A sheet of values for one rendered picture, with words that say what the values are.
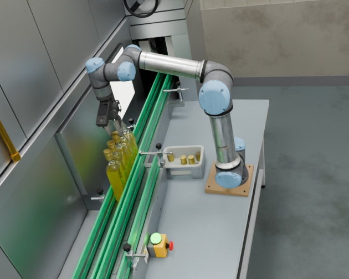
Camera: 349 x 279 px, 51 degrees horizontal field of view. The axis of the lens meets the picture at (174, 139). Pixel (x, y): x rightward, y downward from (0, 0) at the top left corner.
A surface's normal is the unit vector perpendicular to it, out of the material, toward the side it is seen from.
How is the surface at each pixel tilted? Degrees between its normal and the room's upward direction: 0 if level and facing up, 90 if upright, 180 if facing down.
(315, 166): 0
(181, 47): 90
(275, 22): 90
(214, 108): 84
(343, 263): 0
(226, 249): 0
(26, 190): 90
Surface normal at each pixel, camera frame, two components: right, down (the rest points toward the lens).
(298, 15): -0.29, 0.60
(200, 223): -0.17, -0.80
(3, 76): 0.97, -0.04
